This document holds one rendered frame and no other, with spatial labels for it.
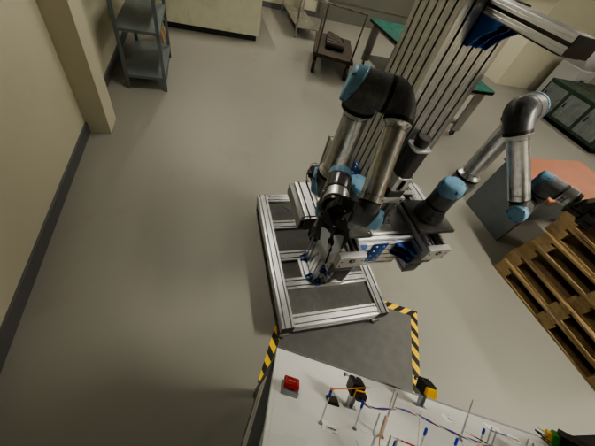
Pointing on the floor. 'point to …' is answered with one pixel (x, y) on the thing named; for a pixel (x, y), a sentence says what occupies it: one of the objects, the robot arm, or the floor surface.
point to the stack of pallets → (560, 286)
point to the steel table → (303, 16)
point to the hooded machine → (573, 71)
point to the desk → (576, 171)
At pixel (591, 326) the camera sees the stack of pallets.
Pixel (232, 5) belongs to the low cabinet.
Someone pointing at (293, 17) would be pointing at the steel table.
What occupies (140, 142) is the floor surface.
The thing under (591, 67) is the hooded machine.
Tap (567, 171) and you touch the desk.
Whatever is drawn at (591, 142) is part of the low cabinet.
